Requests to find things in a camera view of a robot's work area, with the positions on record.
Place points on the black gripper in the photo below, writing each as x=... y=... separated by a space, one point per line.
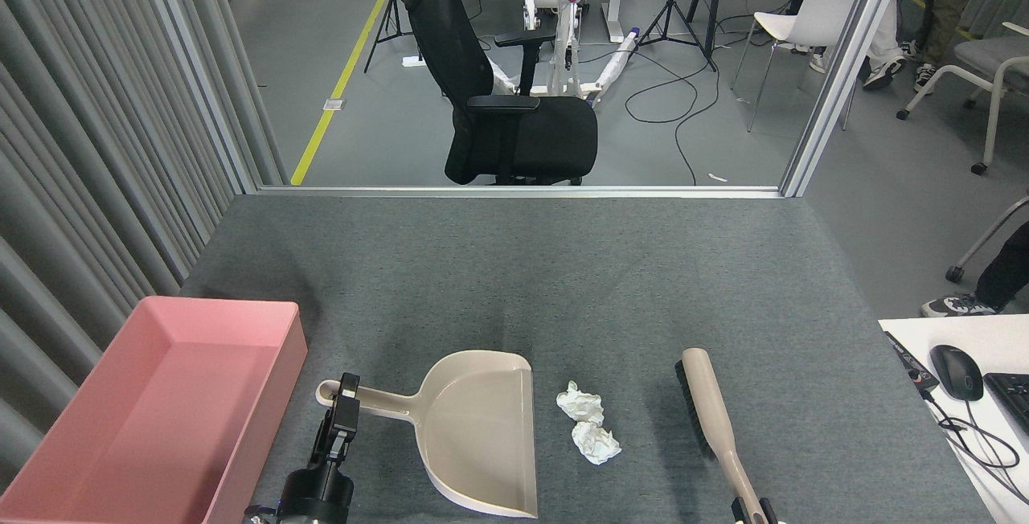
x=317 y=500

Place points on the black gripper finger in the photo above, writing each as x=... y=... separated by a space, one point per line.
x=767 y=513
x=739 y=513

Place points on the beige hand brush black bristles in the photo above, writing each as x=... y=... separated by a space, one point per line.
x=707 y=395

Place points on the beige plastic dustpan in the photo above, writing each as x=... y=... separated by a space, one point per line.
x=482 y=427

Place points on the white paper ball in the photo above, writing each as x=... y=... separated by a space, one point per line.
x=579 y=403
x=596 y=444

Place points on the pink plastic bin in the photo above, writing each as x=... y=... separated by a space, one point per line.
x=145 y=411

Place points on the small black flat device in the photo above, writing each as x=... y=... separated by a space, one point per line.
x=912 y=363

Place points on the black computer mouse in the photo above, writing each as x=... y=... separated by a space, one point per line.
x=957 y=371

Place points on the black keyboard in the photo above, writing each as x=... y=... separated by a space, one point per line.
x=1013 y=399

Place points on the white side table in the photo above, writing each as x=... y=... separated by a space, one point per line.
x=989 y=331

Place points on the white chair leg with caster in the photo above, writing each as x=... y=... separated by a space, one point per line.
x=954 y=273

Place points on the silver floor socket plate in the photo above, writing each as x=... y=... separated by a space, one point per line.
x=334 y=104

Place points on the black office chair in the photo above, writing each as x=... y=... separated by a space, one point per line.
x=530 y=138

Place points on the white power strip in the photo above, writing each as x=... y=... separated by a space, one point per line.
x=412 y=61

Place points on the white plastic chair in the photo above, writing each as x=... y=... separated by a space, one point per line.
x=812 y=18

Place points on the silver table rail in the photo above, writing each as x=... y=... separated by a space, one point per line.
x=522 y=192

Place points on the silver post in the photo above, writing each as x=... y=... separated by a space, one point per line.
x=199 y=66
x=848 y=66

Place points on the grey chair white frame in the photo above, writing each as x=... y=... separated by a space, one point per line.
x=993 y=54

